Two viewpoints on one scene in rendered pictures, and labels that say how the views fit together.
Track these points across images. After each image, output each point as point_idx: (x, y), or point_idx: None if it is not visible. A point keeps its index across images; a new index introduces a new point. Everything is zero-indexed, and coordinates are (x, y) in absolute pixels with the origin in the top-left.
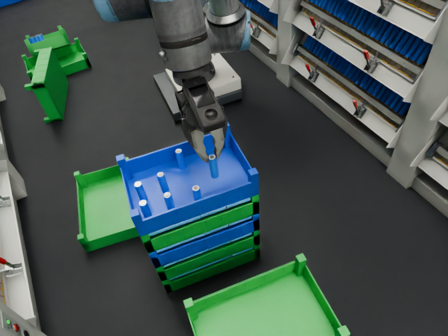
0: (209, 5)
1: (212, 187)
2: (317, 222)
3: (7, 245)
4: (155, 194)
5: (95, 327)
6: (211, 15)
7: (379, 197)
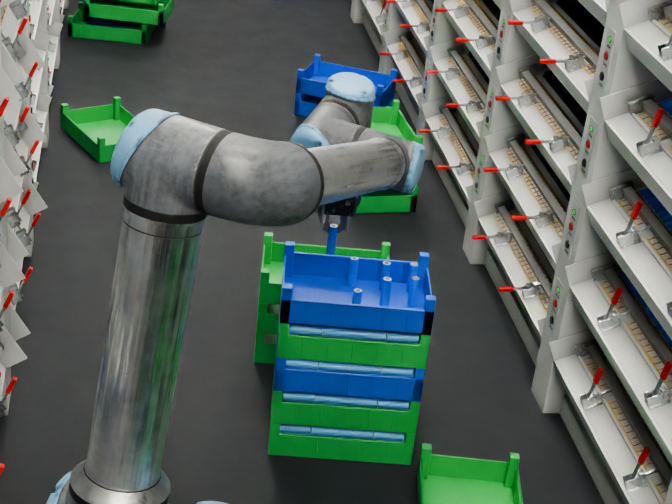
0: (160, 466)
1: (329, 291)
2: None
3: (609, 430)
4: (396, 306)
5: (500, 413)
6: (162, 476)
7: (59, 395)
